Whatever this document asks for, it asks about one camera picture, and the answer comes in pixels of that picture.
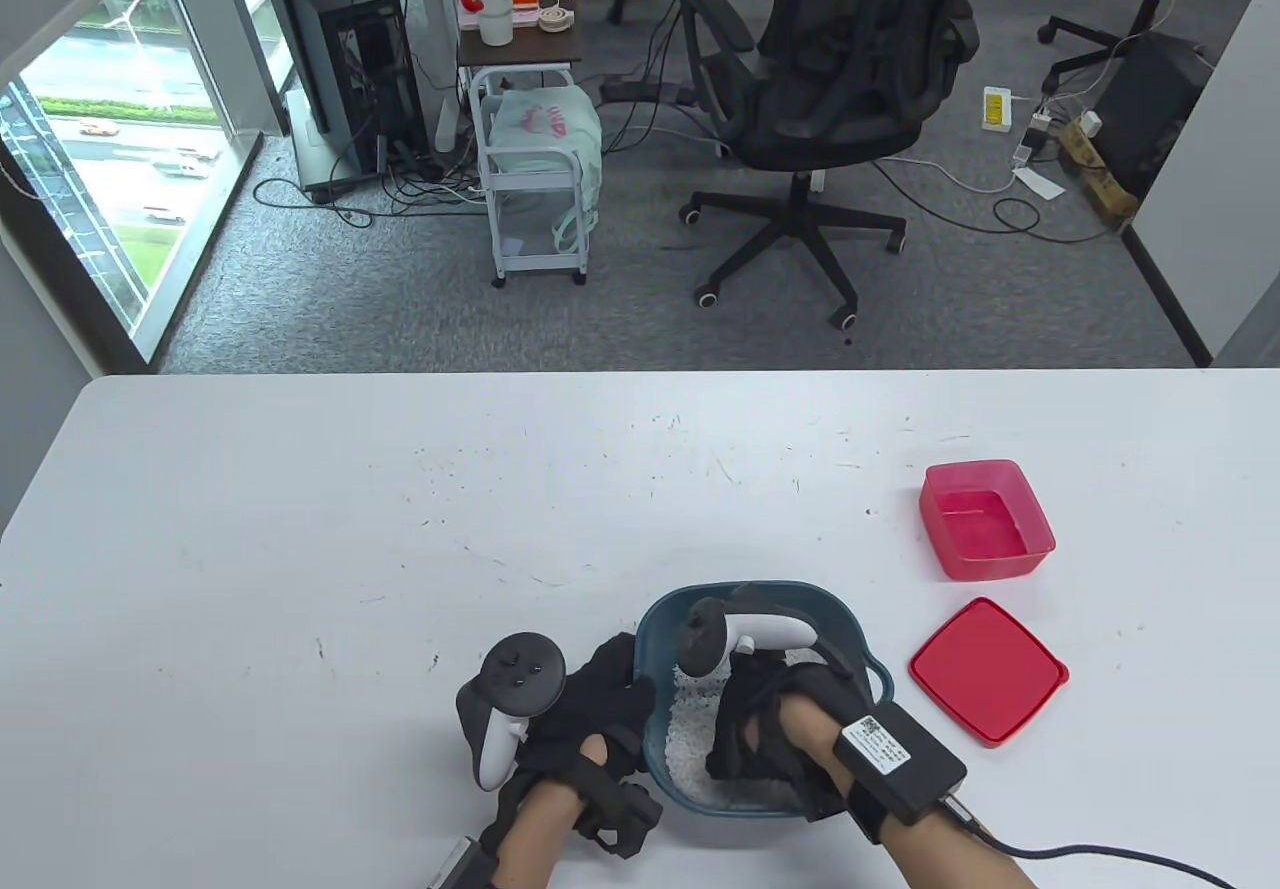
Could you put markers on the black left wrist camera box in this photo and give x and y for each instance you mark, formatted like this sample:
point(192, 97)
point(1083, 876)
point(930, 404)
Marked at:
point(460, 864)

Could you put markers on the white power strip yellow label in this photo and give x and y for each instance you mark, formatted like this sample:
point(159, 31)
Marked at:
point(996, 109)

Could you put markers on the red plastic container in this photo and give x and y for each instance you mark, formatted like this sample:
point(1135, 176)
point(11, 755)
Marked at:
point(985, 519)

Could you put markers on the large glass window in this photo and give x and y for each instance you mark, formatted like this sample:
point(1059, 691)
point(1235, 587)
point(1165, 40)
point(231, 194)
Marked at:
point(120, 129)

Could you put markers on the black floor box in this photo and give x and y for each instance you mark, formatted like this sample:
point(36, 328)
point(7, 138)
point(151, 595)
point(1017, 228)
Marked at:
point(1145, 109)

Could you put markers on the person's left hand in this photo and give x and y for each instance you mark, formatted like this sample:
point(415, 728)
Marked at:
point(600, 704)

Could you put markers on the white rice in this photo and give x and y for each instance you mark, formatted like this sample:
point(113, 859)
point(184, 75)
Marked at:
point(690, 739)

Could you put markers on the person's left forearm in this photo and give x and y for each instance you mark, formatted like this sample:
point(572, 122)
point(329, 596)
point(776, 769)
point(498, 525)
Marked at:
point(530, 844)

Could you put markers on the white desk leg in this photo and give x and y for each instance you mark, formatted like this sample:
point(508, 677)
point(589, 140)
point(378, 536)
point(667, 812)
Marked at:
point(430, 29)

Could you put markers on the pale green plastic bag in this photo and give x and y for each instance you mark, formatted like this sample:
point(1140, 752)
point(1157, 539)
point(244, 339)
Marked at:
point(540, 129)

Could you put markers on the black white right hand controller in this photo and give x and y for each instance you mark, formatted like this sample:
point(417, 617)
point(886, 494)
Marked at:
point(775, 629)

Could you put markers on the black computer tower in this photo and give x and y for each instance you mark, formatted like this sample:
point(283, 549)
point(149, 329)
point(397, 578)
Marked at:
point(345, 59)

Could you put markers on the black white left hand controller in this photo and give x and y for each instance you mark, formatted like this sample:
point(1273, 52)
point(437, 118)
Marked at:
point(515, 674)

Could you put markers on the white paper card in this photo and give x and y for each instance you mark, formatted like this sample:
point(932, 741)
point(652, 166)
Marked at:
point(1038, 183)

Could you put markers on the white rolling cart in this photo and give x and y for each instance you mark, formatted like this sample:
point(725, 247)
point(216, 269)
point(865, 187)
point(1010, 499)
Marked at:
point(530, 49)

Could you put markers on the white power adapter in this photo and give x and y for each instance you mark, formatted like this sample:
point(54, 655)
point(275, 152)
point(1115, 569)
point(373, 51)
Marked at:
point(1090, 123)

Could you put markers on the person's right hand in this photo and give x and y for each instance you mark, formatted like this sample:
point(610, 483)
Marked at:
point(735, 729)

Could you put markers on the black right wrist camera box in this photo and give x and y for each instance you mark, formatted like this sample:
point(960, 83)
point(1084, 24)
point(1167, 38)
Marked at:
point(900, 759)

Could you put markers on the black mesh office chair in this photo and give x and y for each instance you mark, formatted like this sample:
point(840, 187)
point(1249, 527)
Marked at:
point(850, 79)

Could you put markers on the teal plastic basin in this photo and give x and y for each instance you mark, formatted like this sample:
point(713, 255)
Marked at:
point(660, 629)

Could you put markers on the red container lid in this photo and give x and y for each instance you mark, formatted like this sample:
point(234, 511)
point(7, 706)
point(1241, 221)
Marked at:
point(985, 669)

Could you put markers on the brown cardboard box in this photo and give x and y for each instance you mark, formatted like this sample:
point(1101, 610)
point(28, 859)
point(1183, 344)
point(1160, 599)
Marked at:
point(1100, 179)

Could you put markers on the black white hand controller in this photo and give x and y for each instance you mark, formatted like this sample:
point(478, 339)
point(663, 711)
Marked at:
point(515, 674)
point(775, 629)

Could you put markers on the person's right forearm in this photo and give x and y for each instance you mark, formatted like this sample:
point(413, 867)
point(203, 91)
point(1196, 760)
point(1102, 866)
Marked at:
point(940, 859)

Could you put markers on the black power strip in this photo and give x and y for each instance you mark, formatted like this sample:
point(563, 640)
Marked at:
point(640, 89)

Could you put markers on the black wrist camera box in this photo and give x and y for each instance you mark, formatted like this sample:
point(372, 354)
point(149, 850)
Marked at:
point(460, 864)
point(900, 759)

